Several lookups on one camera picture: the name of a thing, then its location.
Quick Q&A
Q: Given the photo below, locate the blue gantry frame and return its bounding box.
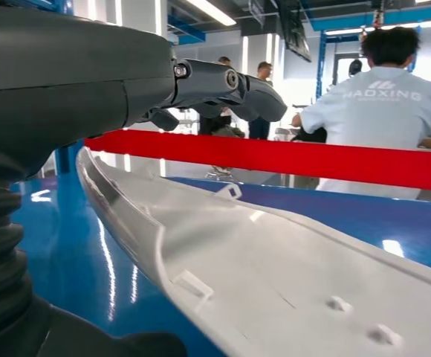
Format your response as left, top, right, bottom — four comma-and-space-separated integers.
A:
309, 4, 431, 100

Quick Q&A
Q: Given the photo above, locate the ceiling light strip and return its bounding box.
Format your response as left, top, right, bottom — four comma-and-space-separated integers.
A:
185, 0, 237, 27

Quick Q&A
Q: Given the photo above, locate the black hanging monitor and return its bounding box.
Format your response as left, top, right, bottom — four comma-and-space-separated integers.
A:
277, 0, 313, 63

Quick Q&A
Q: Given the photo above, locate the red barrier belt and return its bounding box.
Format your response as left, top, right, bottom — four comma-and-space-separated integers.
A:
85, 129, 431, 194

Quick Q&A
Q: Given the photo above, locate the person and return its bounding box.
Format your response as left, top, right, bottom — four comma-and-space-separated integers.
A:
199, 55, 246, 139
248, 61, 275, 141
291, 25, 431, 201

